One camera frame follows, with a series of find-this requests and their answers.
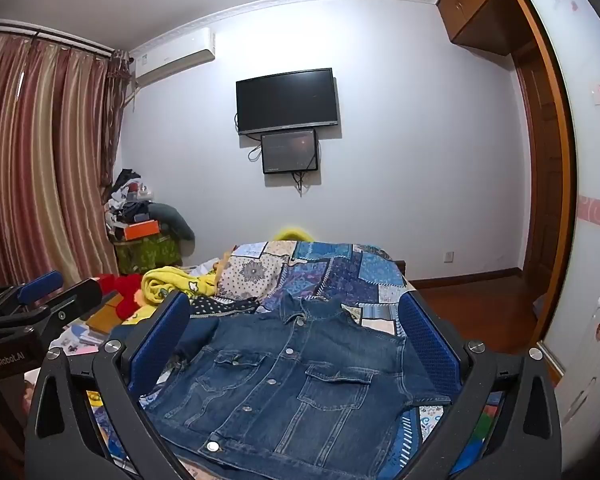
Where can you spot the black wall television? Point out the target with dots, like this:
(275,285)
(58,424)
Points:
(285,100)

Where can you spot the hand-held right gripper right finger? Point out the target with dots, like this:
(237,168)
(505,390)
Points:
(430,345)

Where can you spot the orange box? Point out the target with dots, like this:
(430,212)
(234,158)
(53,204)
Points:
(142,230)

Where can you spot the navy patterned cloth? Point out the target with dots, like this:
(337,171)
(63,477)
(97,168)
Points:
(220,305)

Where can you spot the small black wall monitor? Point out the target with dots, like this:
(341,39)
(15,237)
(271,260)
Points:
(290,152)

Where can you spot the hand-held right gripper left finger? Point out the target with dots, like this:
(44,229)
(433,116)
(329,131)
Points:
(165,340)

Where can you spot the patchwork printed blanket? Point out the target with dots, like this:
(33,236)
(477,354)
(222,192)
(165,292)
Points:
(330,270)

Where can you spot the scattered printed cards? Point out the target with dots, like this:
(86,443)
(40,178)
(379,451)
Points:
(80,340)

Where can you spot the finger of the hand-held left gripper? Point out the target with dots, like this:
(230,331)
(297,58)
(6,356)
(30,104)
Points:
(40,287)
(82,302)

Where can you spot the striped pink curtain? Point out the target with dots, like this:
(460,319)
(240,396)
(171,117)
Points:
(40,160)

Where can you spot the white air conditioner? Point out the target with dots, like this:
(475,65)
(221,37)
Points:
(175,57)

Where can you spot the red plush cloth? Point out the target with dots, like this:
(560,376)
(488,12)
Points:
(125,292)

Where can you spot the yellow plush item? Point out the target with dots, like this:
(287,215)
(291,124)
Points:
(292,235)

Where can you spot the wooden overhead cabinet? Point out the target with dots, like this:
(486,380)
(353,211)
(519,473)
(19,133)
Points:
(472,5)

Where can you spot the brown cardboard box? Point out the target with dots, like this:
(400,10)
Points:
(100,321)

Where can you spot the green patterned storage box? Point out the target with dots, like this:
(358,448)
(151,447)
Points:
(147,255)

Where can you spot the curtain rod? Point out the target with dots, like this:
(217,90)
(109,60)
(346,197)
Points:
(45,36)

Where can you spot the blue denim jacket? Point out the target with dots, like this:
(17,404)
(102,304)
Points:
(290,385)

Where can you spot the white wall socket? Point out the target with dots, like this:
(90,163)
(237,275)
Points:
(448,257)

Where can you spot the yellow printed garment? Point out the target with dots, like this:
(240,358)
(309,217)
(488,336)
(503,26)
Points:
(165,280)

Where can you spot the dark grey cushion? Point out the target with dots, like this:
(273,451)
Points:
(175,220)

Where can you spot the wooden door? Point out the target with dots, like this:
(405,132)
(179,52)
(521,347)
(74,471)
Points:
(537,185)

